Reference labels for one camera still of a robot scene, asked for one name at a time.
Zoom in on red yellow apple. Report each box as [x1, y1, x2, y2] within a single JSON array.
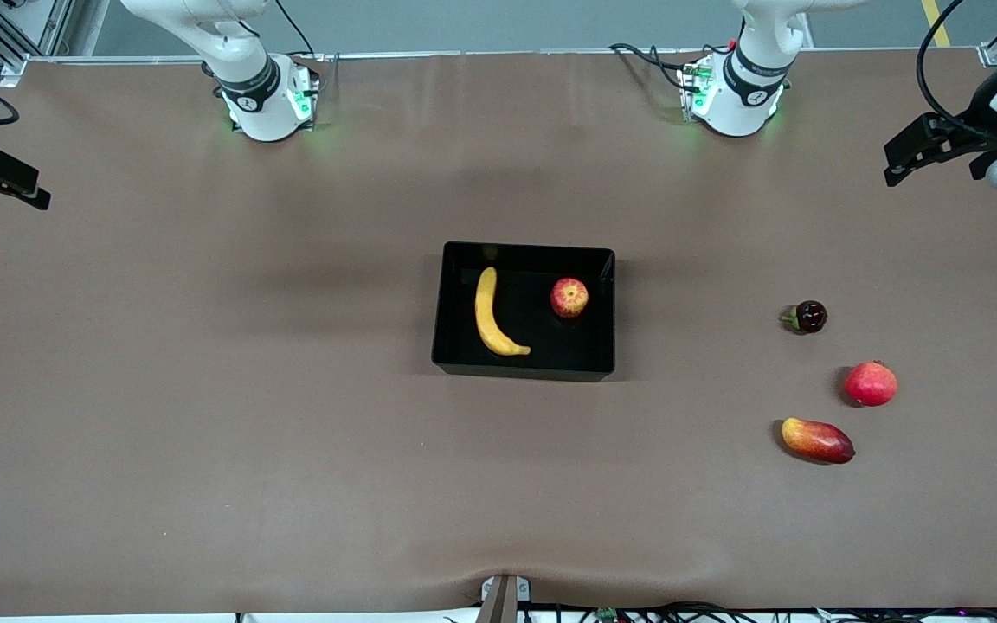
[[550, 276, 590, 320]]

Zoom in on black base power cable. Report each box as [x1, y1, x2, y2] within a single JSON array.
[[608, 42, 690, 92], [273, 0, 326, 96]]

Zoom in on red pomegranate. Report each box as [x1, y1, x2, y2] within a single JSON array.
[[843, 360, 899, 408]]

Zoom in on dark purple mangosteen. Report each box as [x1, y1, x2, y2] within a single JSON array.
[[780, 299, 829, 336]]

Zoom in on yellow banana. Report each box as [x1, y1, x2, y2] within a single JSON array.
[[473, 266, 532, 357]]

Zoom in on black plastic box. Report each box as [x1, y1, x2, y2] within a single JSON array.
[[431, 241, 617, 382]]

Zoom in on brown table mat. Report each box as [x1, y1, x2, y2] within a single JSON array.
[[0, 48, 997, 617]]

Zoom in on red yellow mango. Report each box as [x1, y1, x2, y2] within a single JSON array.
[[781, 417, 857, 466]]

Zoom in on metal camera stand bracket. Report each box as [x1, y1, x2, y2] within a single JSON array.
[[474, 573, 532, 623]]

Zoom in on black cable bundle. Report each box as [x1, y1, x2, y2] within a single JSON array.
[[442, 601, 997, 623]]

